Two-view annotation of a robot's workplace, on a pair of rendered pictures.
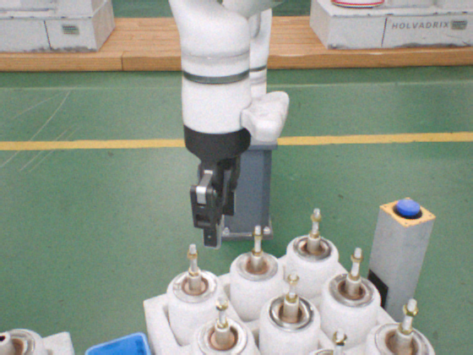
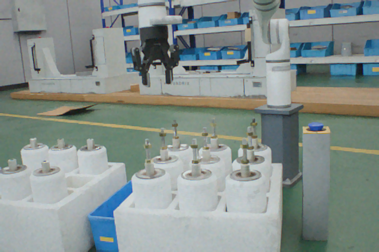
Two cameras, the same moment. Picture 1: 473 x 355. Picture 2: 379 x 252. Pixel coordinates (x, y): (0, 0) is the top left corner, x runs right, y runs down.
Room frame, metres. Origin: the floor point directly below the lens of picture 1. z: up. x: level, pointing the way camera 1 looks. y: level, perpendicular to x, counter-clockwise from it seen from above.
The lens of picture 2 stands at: (-0.28, -0.70, 0.56)
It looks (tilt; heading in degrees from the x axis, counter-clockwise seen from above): 13 degrees down; 41
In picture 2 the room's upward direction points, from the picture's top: 4 degrees counter-clockwise
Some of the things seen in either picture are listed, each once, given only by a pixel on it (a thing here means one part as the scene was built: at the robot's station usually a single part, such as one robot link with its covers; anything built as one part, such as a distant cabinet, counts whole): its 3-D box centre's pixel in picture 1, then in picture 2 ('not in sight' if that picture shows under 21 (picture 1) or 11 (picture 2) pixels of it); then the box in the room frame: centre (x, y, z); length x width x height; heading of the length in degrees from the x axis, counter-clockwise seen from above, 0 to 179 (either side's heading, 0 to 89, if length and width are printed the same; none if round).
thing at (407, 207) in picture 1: (407, 209); (315, 127); (0.71, -0.32, 0.32); 0.04 x 0.04 x 0.02
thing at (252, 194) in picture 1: (246, 181); (279, 144); (1.07, -0.03, 0.15); 0.15 x 0.15 x 0.30; 2
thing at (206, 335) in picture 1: (222, 338); (164, 159); (0.47, 0.02, 0.25); 0.08 x 0.08 x 0.01
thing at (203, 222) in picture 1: (208, 232); (141, 75); (0.42, 0.03, 0.49); 0.03 x 0.01 x 0.05; 166
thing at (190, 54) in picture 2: not in sight; (195, 54); (5.28, 3.68, 0.36); 0.50 x 0.38 x 0.21; 3
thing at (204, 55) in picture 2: not in sight; (214, 52); (5.27, 3.24, 0.36); 0.50 x 0.38 x 0.21; 3
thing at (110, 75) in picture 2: not in sight; (77, 61); (2.65, 3.52, 0.45); 1.61 x 0.57 x 0.74; 92
